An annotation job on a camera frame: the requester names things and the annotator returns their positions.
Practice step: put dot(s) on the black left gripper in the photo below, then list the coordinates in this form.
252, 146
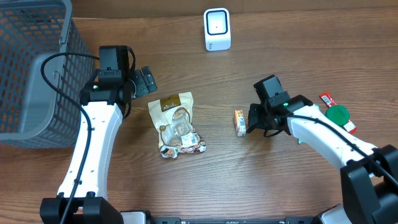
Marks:
146, 83

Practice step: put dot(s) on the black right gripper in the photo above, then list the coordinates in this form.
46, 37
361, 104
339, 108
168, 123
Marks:
253, 116

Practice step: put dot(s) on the orange white snack packet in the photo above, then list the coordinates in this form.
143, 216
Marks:
239, 123

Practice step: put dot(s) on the green lid jar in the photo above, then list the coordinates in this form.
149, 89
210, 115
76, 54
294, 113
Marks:
338, 114

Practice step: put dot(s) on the white snack wrapper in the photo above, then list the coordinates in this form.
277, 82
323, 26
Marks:
172, 119

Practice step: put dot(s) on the red snack bar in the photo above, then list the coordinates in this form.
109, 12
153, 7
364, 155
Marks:
329, 101

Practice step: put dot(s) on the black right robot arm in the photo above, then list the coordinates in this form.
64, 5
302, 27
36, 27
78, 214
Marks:
368, 173

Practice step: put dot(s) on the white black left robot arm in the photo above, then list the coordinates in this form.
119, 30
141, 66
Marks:
105, 101

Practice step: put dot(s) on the white barcode scanner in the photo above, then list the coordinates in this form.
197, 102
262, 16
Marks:
217, 29

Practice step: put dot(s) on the grey plastic mesh basket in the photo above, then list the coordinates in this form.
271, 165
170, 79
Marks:
32, 114

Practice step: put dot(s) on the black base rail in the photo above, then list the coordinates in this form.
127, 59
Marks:
233, 221

